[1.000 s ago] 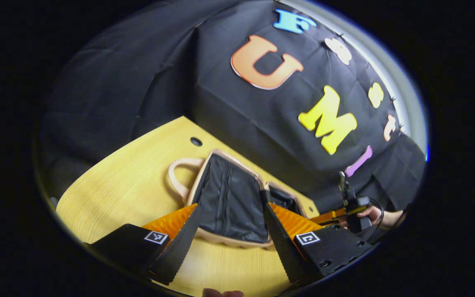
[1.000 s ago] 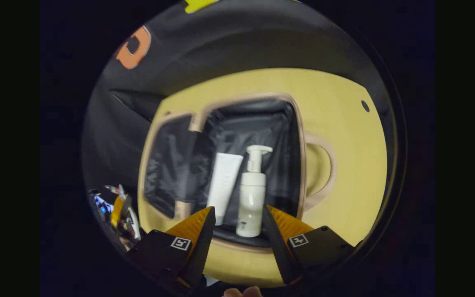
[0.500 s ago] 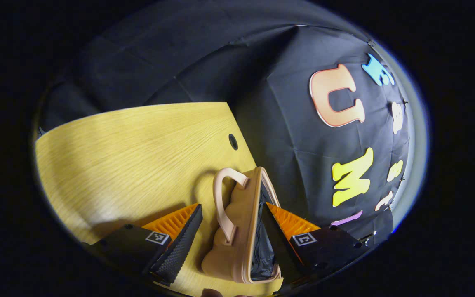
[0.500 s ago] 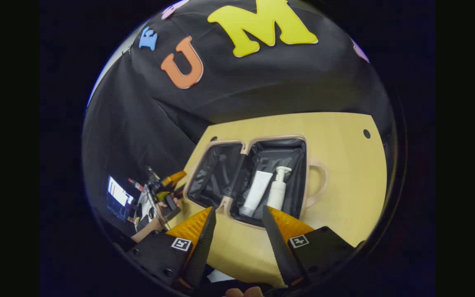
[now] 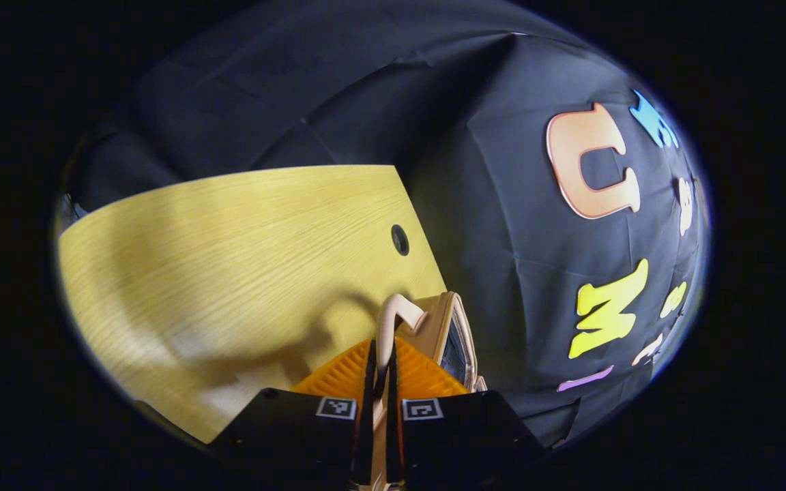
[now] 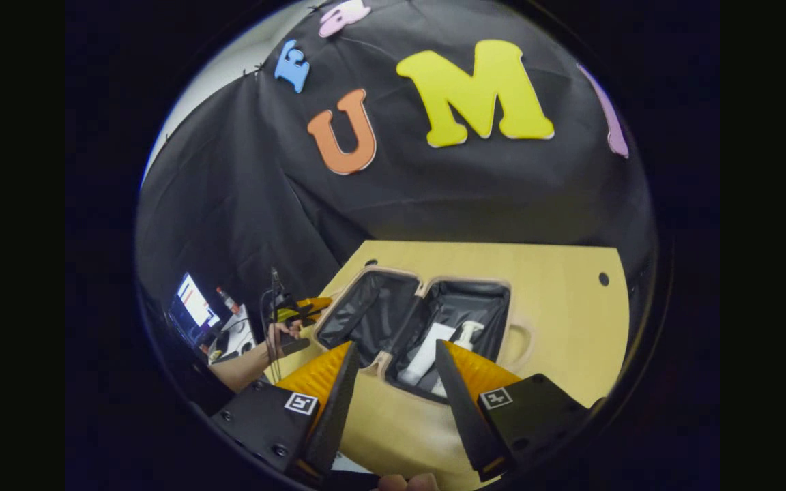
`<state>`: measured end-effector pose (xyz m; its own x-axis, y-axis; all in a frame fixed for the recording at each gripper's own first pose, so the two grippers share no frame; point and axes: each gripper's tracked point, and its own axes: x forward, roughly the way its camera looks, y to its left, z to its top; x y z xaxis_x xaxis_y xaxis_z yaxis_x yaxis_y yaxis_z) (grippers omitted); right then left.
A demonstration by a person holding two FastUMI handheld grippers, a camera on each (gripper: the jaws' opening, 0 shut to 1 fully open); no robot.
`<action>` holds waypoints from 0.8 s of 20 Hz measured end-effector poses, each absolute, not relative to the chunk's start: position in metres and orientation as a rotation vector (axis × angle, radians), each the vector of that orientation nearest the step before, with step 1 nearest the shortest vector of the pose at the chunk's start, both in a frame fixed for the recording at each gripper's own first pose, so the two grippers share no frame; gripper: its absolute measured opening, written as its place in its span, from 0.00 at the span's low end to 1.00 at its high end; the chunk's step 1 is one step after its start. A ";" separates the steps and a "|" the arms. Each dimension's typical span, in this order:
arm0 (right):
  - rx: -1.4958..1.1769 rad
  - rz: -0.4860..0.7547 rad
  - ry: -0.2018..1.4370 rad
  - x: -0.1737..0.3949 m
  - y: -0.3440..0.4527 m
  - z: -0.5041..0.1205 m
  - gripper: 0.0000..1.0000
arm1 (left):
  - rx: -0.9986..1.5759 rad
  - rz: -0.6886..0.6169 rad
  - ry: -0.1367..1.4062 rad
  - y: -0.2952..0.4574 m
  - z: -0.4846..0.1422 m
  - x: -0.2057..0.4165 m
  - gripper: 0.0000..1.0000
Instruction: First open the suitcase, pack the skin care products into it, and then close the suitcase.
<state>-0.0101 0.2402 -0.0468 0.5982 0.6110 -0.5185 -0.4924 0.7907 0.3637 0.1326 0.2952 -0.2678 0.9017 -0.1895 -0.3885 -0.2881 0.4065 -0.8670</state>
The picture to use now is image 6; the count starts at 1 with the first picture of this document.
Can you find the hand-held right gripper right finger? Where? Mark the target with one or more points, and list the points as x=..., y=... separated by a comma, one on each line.
x=464, y=416

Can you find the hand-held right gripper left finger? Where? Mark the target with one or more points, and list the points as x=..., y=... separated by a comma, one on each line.
x=335, y=416

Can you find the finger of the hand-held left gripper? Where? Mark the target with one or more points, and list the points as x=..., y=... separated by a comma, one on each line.
x=314, y=304

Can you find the beige suitcase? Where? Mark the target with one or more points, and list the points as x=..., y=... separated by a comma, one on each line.
x=379, y=314

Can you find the white squeeze tube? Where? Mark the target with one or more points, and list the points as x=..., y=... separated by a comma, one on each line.
x=427, y=354

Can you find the white pump bottle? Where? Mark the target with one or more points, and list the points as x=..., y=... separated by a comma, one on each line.
x=464, y=335

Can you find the white desk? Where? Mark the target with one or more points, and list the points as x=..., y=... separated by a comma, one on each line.
x=236, y=334

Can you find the computer monitor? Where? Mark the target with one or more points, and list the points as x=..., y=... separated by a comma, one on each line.
x=194, y=303

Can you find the black backdrop cloth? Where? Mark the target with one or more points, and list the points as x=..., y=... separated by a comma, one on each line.
x=243, y=191

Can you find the small black clip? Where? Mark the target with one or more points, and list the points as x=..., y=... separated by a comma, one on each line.
x=316, y=7
x=256, y=69

